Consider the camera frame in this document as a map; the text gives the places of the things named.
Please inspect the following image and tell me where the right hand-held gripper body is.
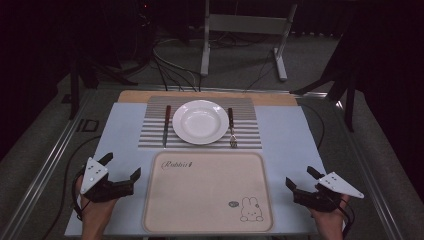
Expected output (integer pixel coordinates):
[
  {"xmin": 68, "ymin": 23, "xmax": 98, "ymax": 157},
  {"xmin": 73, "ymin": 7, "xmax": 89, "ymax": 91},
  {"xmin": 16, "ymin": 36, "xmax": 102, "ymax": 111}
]
[{"xmin": 293, "ymin": 171, "xmax": 365, "ymax": 213}]

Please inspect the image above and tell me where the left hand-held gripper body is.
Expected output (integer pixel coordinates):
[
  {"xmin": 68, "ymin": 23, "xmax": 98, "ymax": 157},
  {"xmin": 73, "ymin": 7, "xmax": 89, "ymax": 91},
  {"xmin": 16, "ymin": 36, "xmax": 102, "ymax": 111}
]
[{"xmin": 79, "ymin": 157, "xmax": 136, "ymax": 204}]

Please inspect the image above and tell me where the person's right hand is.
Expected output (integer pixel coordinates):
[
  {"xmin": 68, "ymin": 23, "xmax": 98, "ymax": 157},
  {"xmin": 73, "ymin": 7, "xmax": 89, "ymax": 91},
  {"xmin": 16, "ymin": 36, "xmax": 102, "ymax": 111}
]
[{"xmin": 309, "ymin": 194, "xmax": 352, "ymax": 239}]

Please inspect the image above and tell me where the person's left hand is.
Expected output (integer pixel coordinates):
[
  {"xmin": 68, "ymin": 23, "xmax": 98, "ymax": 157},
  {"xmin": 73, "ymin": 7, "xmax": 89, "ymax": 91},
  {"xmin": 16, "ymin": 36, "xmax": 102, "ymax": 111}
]
[{"xmin": 75, "ymin": 174, "xmax": 118, "ymax": 238}]

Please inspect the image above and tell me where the wooden board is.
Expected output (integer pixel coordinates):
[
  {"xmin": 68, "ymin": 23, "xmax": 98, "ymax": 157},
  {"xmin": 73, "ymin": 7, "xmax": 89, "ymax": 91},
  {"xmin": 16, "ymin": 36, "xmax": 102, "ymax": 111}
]
[{"xmin": 117, "ymin": 89, "xmax": 299, "ymax": 107}]

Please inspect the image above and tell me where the beige tray with rabbit print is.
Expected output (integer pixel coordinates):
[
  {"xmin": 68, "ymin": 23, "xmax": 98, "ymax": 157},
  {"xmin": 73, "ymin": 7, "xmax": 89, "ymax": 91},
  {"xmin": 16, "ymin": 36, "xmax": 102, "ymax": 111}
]
[{"xmin": 141, "ymin": 151, "xmax": 275, "ymax": 234}]

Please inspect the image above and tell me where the black tripod stand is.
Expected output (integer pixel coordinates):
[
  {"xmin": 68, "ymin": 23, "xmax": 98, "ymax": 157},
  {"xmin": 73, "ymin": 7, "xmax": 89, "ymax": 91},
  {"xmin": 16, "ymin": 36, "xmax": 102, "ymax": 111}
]
[
  {"xmin": 289, "ymin": 64, "xmax": 358, "ymax": 133},
  {"xmin": 68, "ymin": 54, "xmax": 139, "ymax": 121}
]

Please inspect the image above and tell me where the white round plate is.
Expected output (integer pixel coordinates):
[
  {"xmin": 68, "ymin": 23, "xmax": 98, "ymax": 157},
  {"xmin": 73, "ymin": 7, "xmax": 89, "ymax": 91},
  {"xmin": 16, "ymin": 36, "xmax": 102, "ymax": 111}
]
[{"xmin": 171, "ymin": 99, "xmax": 230, "ymax": 146}]

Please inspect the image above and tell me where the grey striped placemat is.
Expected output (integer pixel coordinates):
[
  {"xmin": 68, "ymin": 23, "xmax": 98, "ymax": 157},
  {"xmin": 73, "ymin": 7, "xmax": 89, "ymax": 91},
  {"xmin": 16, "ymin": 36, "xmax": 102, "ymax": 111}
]
[{"xmin": 137, "ymin": 95, "xmax": 263, "ymax": 150}]

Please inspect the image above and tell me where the grey metal stand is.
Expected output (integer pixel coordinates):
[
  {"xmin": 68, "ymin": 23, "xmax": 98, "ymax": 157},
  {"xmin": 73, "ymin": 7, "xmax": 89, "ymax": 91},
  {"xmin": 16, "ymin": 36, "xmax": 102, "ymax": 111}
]
[{"xmin": 199, "ymin": 0, "xmax": 299, "ymax": 82}]

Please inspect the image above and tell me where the black floor cable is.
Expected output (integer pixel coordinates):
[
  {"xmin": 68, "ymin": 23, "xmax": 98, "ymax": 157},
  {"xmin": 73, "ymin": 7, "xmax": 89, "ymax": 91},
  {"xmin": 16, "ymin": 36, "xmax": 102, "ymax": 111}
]
[
  {"xmin": 41, "ymin": 134, "xmax": 103, "ymax": 240},
  {"xmin": 299, "ymin": 103, "xmax": 326, "ymax": 151}
]

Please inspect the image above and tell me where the left hand-held gripper cable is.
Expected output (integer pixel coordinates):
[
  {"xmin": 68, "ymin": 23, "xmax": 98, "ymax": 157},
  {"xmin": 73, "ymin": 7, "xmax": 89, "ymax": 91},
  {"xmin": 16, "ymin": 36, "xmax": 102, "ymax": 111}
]
[{"xmin": 71, "ymin": 168, "xmax": 88, "ymax": 222}]

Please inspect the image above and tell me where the hand-held gripper cable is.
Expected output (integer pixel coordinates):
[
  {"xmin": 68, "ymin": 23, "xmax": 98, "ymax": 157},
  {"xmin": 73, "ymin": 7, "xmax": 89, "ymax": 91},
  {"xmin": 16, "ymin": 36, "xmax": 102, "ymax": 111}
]
[
  {"xmin": 334, "ymin": 196, "xmax": 356, "ymax": 240},
  {"xmin": 71, "ymin": 168, "xmax": 88, "ymax": 222}
]

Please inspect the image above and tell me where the aluminium floor rail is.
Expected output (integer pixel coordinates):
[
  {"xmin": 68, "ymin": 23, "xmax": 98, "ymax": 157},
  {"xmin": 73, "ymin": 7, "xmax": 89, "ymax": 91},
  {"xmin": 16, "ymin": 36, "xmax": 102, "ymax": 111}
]
[
  {"xmin": 96, "ymin": 83, "xmax": 329, "ymax": 98},
  {"xmin": 333, "ymin": 99, "xmax": 405, "ymax": 240},
  {"xmin": 0, "ymin": 89, "xmax": 98, "ymax": 240}
]

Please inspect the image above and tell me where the right hand-held gripper cable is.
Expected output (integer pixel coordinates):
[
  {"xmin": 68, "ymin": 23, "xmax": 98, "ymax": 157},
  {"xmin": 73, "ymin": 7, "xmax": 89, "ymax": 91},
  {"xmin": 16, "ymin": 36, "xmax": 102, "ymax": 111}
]
[{"xmin": 334, "ymin": 196, "xmax": 356, "ymax": 240}]

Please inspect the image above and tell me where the knife with red-brown handle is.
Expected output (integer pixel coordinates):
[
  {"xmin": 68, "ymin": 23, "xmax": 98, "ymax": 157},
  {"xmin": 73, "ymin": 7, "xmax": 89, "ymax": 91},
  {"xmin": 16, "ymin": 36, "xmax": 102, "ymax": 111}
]
[{"xmin": 162, "ymin": 104, "xmax": 172, "ymax": 149}]

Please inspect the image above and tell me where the fork with brown handle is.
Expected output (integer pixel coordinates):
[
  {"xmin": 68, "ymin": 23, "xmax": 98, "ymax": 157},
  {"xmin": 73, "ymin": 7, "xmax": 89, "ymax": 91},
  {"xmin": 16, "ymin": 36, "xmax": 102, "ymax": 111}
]
[{"xmin": 227, "ymin": 107, "xmax": 239, "ymax": 149}]

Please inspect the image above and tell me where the bundle of black cables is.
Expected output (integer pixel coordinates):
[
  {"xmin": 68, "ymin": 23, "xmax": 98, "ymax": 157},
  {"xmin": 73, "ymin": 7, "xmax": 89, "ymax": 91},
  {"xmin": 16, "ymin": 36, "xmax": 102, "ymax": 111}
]
[{"xmin": 151, "ymin": 38, "xmax": 203, "ymax": 93}]

